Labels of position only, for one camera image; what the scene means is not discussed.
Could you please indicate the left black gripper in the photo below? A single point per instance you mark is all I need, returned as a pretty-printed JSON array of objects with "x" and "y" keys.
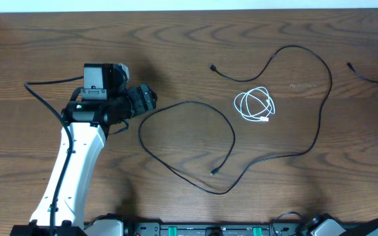
[{"x": 136, "y": 100}]

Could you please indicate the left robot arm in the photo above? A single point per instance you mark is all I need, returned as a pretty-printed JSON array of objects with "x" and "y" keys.
[{"x": 104, "y": 100}]

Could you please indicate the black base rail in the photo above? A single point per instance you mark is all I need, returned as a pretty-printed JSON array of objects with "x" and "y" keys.
[{"x": 208, "y": 229}]

